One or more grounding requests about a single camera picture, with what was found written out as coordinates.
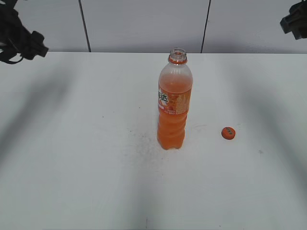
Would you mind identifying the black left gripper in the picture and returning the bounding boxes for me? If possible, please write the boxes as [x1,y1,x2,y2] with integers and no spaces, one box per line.
[0,0,49,64]

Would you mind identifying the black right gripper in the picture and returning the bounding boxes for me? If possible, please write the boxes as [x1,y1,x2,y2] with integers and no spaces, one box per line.
[280,1,307,40]

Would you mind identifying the orange bottle cap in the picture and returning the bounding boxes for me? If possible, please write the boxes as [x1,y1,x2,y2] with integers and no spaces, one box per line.
[221,126,236,140]

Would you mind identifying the orange soda plastic bottle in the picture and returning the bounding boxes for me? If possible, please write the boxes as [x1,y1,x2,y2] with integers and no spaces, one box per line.
[157,48,193,150]

